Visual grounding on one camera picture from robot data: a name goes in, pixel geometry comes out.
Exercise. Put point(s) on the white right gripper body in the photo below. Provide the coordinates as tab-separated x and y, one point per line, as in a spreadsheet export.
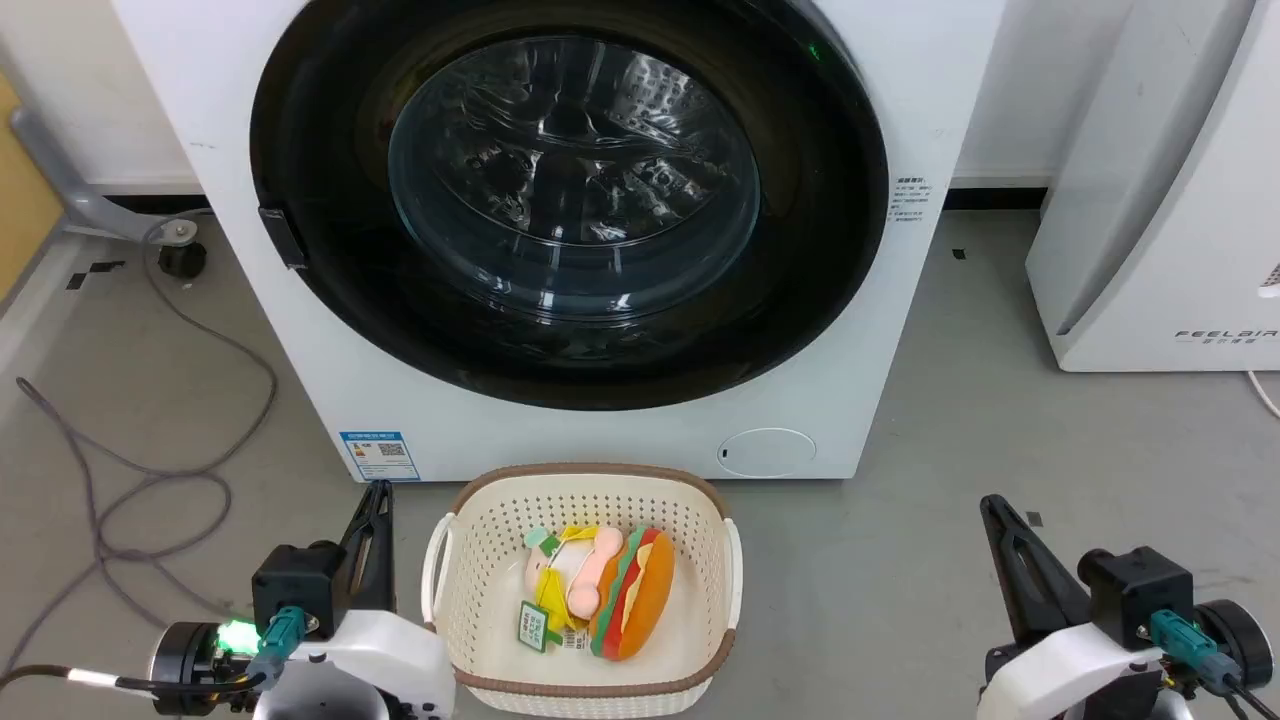
1070	675

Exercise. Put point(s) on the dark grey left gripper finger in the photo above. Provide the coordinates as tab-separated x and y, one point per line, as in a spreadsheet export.
350	545
378	570

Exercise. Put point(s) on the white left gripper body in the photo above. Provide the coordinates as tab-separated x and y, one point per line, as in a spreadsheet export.
380	660

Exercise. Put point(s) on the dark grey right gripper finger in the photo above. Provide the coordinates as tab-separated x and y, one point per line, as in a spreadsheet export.
1015	590
1055	590

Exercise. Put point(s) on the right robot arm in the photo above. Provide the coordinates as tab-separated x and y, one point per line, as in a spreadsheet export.
1240	640

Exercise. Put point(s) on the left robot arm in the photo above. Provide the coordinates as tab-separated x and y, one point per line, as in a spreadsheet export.
185	655

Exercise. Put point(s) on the white front-load washing machine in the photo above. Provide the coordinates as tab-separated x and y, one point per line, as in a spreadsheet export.
300	380

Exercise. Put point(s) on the black round glass washer door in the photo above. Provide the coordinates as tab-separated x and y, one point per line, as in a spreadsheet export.
570	180

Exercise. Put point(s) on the blue energy label sticker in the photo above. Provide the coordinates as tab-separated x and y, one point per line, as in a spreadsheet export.
380	456

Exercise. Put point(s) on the cream perforated laundry basket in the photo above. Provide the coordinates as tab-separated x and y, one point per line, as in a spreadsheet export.
480	560

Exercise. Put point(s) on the green paper toy tag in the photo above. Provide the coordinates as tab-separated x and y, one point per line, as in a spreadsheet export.
533	626

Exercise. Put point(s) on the yellow and pink doll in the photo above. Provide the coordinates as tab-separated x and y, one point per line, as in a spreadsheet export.
570	575

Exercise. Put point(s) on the hamburger plush toy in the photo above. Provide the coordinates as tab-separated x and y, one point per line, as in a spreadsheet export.
640	600

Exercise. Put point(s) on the round white drain filter cover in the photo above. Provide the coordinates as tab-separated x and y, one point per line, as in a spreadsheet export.
767	452

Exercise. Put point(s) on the black caster foot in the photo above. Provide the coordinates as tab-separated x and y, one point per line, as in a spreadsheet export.
182	260

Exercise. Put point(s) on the small text info sticker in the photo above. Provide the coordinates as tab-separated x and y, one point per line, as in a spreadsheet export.
910	200

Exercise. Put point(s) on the white air purifier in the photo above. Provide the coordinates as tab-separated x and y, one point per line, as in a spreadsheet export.
1180	200

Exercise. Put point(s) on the grey metal table leg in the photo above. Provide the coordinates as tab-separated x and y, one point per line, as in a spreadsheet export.
85	205

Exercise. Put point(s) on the yellow wooden board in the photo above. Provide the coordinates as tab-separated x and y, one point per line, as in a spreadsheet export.
20	200

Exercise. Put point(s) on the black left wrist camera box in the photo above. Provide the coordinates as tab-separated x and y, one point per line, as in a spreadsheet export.
295	590

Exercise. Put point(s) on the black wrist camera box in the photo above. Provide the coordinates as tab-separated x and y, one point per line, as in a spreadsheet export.
295	590
1140	595

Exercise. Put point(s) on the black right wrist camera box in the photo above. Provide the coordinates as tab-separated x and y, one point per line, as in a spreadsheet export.
1140	595

